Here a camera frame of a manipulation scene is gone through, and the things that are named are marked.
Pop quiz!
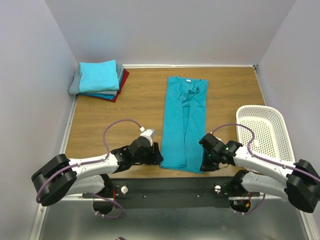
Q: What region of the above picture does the folded grey t-shirt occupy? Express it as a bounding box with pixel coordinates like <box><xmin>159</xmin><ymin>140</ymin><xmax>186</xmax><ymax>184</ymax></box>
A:
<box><xmin>69</xmin><ymin>63</ymin><xmax>124</xmax><ymax>95</ymax></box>

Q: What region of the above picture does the white perforated laundry basket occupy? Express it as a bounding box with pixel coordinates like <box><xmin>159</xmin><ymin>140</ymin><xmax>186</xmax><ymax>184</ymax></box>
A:
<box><xmin>236</xmin><ymin>105</ymin><xmax>295</xmax><ymax>162</ymax></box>

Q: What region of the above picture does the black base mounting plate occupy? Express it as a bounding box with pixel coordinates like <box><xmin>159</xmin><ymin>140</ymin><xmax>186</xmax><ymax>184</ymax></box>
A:
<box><xmin>83</xmin><ymin>177</ymin><xmax>259</xmax><ymax>213</ymax></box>

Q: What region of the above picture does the folded red t-shirt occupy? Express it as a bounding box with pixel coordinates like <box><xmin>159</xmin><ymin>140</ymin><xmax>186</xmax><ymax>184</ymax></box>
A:
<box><xmin>97</xmin><ymin>69</ymin><xmax>130</xmax><ymax>103</ymax></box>

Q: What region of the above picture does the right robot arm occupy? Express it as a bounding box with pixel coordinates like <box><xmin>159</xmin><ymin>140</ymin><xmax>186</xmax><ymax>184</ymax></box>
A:
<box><xmin>199</xmin><ymin>133</ymin><xmax>320</xmax><ymax>213</ymax></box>

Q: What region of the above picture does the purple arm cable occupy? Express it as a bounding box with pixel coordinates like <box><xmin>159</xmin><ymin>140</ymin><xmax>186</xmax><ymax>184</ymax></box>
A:
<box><xmin>35</xmin><ymin>119</ymin><xmax>146</xmax><ymax>219</ymax></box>
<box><xmin>211</xmin><ymin>122</ymin><xmax>320</xmax><ymax>216</ymax></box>

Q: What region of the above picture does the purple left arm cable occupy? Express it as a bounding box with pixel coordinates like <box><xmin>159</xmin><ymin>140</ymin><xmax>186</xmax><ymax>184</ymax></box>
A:
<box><xmin>35</xmin><ymin>119</ymin><xmax>146</xmax><ymax>219</ymax></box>

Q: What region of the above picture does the teal t-shirt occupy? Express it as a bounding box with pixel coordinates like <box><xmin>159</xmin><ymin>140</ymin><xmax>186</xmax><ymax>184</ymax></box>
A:
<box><xmin>160</xmin><ymin>76</ymin><xmax>208</xmax><ymax>174</ymax></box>

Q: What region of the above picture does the folded light blue t-shirt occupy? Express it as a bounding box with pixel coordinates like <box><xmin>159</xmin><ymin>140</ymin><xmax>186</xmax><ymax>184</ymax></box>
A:
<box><xmin>79</xmin><ymin>60</ymin><xmax>120</xmax><ymax>93</ymax></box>

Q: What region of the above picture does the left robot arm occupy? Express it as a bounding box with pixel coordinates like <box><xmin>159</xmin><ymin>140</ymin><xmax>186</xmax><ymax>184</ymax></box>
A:
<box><xmin>31</xmin><ymin>136</ymin><xmax>164</xmax><ymax>207</ymax></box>

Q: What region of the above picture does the aluminium rail frame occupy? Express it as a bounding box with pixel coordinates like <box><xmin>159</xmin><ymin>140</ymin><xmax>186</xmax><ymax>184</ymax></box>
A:
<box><xmin>29</xmin><ymin>64</ymin><xmax>313</xmax><ymax>240</ymax></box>

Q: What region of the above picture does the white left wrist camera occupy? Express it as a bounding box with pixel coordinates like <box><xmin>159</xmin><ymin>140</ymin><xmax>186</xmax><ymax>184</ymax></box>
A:
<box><xmin>139</xmin><ymin>126</ymin><xmax>156</xmax><ymax>147</ymax></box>

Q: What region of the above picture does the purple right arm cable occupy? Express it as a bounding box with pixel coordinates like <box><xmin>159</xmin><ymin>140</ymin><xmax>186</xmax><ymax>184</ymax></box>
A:
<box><xmin>211</xmin><ymin>122</ymin><xmax>320</xmax><ymax>216</ymax></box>

